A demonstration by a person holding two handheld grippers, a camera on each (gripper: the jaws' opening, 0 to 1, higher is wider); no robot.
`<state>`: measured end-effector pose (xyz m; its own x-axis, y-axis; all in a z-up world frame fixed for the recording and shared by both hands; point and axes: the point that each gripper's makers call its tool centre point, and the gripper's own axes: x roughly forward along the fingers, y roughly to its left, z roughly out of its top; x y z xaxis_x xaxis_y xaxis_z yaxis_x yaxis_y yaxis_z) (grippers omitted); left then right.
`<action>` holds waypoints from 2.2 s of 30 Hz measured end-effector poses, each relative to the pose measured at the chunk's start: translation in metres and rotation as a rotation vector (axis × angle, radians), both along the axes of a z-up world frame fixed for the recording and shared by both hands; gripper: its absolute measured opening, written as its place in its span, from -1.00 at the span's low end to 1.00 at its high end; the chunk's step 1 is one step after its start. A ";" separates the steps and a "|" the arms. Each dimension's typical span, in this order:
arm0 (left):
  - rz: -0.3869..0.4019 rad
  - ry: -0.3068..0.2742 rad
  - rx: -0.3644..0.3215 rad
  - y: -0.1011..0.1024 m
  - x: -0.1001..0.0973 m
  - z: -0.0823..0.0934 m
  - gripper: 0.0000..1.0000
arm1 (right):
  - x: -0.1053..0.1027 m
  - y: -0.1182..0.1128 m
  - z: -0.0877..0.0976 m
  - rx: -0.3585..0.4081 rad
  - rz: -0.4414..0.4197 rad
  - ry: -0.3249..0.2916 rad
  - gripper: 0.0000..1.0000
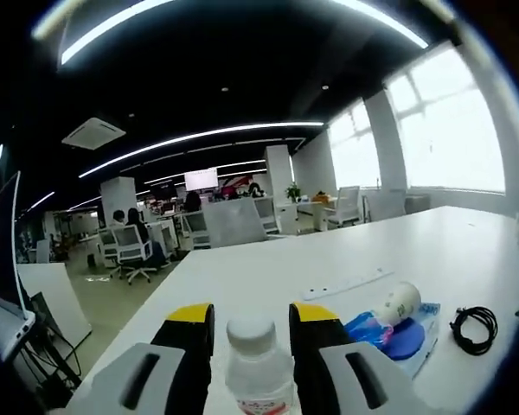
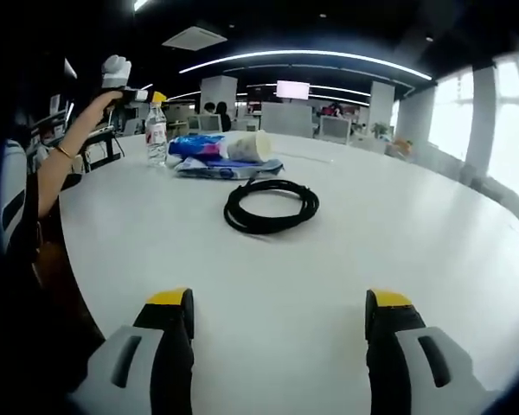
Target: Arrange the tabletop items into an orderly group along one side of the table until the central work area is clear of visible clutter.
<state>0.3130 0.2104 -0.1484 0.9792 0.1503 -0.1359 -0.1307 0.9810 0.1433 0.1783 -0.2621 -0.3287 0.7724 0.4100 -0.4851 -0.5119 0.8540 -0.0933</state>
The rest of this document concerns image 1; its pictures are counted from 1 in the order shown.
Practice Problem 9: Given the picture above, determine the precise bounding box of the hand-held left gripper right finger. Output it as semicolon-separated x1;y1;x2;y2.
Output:
288;301;420;415

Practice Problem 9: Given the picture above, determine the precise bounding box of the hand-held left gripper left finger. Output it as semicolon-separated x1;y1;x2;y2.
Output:
90;302;216;415

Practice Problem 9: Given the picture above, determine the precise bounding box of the blue plastic tissue pack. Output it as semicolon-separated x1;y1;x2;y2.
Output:
343;310;394;348

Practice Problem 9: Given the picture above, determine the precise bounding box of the clear plastic water bottle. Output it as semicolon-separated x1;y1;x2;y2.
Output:
224;315;298;415

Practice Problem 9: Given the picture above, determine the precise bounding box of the wipes pack blue lid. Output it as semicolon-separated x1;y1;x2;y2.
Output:
349;300;442;381

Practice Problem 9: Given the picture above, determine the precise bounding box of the white paper cup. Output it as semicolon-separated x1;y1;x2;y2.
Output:
374;280;423;324

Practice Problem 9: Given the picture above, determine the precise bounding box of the black cable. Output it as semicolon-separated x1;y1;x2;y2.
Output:
448;305;499;356

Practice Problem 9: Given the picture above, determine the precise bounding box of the white power strip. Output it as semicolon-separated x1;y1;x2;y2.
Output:
302;268;395;302

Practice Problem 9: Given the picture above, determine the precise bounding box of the white table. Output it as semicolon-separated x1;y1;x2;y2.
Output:
62;205;519;415

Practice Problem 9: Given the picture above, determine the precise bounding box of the white leaning board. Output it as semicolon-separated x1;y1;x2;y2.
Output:
16;262;93;347

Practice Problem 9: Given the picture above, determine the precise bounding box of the white mesh office chair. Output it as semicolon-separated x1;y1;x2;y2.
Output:
111;224;155;285

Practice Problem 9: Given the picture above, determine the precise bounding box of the translucent white chair back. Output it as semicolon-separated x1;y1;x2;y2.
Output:
202;197;269;250

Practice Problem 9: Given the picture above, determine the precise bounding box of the narrow window with blinds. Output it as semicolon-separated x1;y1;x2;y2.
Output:
328;99;381;189

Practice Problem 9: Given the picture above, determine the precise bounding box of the long curved ceiling light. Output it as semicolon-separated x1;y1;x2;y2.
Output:
78;120;325;179

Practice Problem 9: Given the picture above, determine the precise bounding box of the ceiling air conditioner vent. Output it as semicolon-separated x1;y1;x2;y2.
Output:
61;115;126;151

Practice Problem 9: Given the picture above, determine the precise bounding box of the large bright window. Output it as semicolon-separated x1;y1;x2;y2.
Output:
387;45;507;194

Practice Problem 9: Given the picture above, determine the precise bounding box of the bright overhead ceiling light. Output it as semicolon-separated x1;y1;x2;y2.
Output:
328;0;429;49

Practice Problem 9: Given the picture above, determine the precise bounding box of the white wall screen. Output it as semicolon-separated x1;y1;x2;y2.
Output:
183;168;220;190

